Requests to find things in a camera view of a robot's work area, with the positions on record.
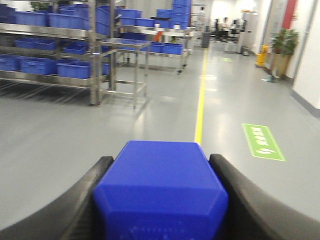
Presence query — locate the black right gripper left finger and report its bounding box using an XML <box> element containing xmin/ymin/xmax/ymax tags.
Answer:
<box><xmin>0</xmin><ymin>156</ymin><xmax>114</xmax><ymax>240</ymax></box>

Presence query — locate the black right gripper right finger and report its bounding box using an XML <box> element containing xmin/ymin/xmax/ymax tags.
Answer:
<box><xmin>208</xmin><ymin>153</ymin><xmax>320</xmax><ymax>240</ymax></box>

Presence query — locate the steel shelf rack with bins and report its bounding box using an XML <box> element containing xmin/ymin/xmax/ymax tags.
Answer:
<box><xmin>0</xmin><ymin>0</ymin><xmax>117</xmax><ymax>106</ymax></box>

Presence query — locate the blue bin on rack front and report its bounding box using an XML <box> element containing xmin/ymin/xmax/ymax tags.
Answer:
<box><xmin>56</xmin><ymin>61</ymin><xmax>91</xmax><ymax>79</ymax></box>

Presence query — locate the potted green plant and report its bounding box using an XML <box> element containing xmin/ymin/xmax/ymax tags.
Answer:
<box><xmin>271</xmin><ymin>28</ymin><xmax>300</xmax><ymax>79</ymax></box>

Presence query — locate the steel cart with wheels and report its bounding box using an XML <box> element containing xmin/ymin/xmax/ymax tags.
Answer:
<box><xmin>118</xmin><ymin>25</ymin><xmax>196</xmax><ymax>75</ymax></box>

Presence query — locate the blue plastic bottle-shaped part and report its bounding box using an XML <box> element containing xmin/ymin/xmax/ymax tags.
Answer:
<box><xmin>93</xmin><ymin>140</ymin><xmax>229</xmax><ymax>240</ymax></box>

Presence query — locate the yellow floor sign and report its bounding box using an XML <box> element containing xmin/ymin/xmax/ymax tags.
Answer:
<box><xmin>256</xmin><ymin>45</ymin><xmax>269</xmax><ymax>67</ymax></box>

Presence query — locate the small stainless steel table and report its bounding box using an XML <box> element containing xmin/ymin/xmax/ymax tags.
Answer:
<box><xmin>97</xmin><ymin>37</ymin><xmax>151</xmax><ymax>109</ymax></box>

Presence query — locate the green floor sticker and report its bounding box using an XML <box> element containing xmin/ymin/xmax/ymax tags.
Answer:
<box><xmin>242</xmin><ymin>123</ymin><xmax>286</xmax><ymax>162</ymax></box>

